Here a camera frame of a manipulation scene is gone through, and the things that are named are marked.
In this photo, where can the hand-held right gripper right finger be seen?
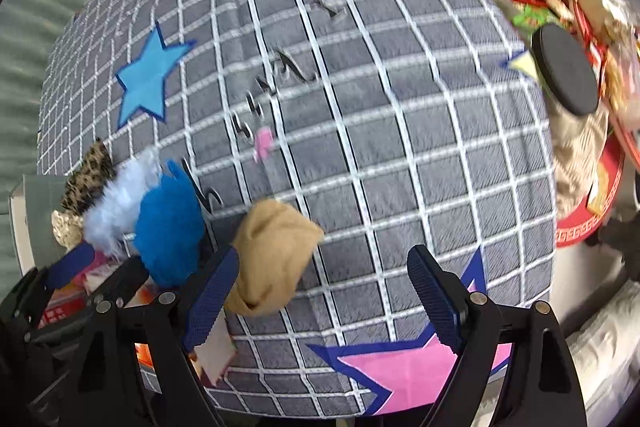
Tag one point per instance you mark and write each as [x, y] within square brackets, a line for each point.
[435, 302]

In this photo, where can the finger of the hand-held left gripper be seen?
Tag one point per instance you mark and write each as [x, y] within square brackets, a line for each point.
[125, 279]
[70, 264]

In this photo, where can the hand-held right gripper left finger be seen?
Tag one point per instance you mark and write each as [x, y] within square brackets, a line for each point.
[210, 302]

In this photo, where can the cream polka dot scrunchie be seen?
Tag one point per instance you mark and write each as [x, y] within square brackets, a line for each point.
[66, 227]

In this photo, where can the pink tissue packet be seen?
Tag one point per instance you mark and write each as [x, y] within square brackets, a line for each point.
[62, 307]

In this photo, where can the white cardboard box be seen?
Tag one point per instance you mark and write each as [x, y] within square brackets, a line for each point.
[37, 207]

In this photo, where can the blue fluffy cloth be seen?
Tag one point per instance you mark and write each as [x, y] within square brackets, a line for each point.
[167, 227]

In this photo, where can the light blue fluffy scrunchie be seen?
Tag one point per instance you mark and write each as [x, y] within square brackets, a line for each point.
[122, 202]

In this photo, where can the beige sock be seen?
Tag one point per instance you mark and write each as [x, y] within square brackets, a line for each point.
[272, 247]

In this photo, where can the leopard print scrunchie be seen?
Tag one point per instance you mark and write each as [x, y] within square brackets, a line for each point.
[90, 179]

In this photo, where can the printed snack packet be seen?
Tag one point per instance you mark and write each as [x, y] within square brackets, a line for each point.
[215, 349]

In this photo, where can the grey checked blanket with stars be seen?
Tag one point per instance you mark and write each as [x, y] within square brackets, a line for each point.
[375, 157]

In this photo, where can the red round tray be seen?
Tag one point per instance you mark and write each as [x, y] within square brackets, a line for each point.
[590, 227]

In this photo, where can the white cushion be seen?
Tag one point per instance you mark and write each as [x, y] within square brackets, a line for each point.
[610, 357]

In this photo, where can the green curtain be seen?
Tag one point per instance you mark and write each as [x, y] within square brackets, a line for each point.
[30, 57]

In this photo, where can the jar with black lid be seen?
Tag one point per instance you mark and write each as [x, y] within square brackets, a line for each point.
[567, 72]

